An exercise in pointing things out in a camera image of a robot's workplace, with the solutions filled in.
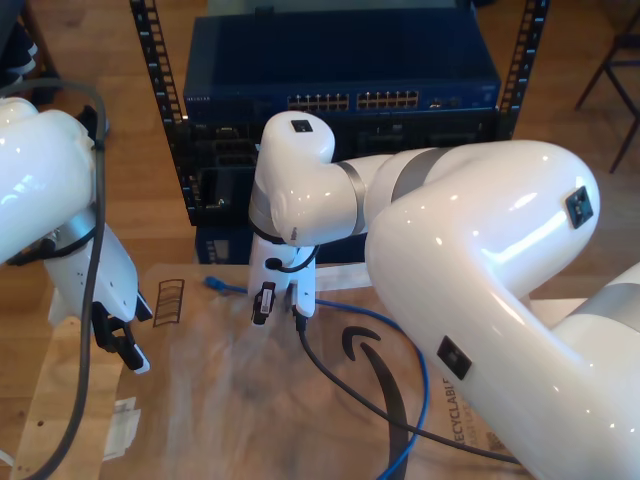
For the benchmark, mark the black server unit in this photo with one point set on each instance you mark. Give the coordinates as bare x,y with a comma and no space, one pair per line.
225,145

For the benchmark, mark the black rack frame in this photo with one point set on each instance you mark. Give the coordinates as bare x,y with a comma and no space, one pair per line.
160,75

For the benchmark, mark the blue network switch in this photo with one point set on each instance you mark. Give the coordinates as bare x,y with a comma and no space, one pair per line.
350,55

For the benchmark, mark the dark sneaker white sole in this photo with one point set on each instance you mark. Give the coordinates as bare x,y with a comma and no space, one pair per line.
10,80
22,50

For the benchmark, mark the long white tape strip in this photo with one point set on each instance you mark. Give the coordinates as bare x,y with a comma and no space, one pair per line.
345,277

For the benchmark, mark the white paper label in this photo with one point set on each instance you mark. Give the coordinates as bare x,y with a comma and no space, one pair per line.
122,425

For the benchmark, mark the dark metal chair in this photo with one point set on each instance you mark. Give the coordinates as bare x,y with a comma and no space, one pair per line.
618,50

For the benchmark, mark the black chassis blue panel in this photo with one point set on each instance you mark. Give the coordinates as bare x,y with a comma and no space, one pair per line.
220,195

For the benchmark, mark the brown packing paper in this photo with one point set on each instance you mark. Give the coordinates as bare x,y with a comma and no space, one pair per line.
250,400

